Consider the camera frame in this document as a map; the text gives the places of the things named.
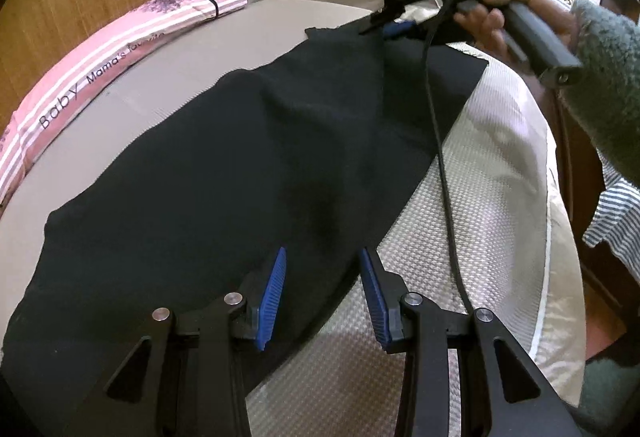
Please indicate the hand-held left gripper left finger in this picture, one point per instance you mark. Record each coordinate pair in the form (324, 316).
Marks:
(270, 302)

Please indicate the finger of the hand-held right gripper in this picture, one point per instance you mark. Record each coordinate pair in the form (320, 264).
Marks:
(380, 19)
(400, 29)

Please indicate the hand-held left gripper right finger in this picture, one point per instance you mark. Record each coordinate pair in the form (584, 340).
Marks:
(375, 302)

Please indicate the black pants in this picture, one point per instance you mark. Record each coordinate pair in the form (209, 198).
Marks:
(225, 167)

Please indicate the person's right forearm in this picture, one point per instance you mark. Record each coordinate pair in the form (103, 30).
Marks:
(610, 82)

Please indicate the beige textured bed mat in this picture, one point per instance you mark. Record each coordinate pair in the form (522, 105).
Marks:
(500, 197)

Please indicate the grey striped cloth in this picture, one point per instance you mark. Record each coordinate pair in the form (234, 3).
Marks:
(617, 212)

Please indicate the pink striped pillow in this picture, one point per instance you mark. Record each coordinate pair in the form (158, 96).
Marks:
(100, 57)

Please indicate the brown wooden bed frame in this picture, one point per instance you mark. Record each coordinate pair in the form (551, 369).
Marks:
(575, 177)

